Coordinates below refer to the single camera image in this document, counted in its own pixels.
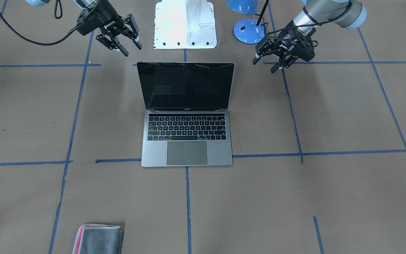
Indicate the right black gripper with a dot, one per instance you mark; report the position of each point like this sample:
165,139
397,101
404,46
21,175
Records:
99,18

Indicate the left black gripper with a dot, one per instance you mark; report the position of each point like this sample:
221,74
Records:
289,41

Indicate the grey laptop computer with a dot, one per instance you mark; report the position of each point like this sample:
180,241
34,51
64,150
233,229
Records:
187,121

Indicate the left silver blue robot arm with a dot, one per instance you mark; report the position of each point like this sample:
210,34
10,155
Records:
348,14

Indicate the blue desk lamp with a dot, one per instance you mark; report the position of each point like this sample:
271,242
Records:
248,31

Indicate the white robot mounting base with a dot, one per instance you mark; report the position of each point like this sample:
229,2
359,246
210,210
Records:
184,24

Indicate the folded grey pink cloth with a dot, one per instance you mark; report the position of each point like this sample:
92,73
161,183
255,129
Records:
98,239

